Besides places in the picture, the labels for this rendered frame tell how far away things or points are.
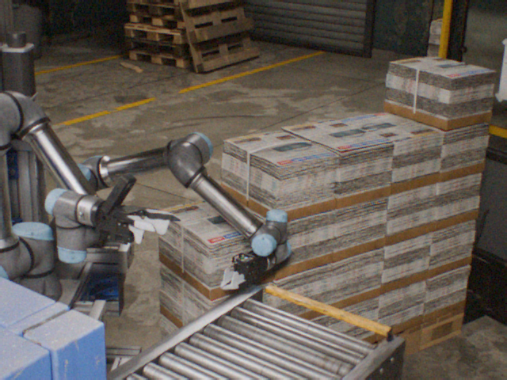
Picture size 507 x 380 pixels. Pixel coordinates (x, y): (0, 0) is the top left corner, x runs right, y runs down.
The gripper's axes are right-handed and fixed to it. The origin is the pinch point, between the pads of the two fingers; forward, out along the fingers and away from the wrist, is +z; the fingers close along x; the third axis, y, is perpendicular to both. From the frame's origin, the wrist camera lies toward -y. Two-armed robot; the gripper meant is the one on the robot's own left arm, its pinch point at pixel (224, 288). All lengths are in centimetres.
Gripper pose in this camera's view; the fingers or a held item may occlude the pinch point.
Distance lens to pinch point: 265.0
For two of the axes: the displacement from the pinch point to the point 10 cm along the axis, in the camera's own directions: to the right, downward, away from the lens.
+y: 0.3, -9.3, -3.6
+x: 8.1, 2.3, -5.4
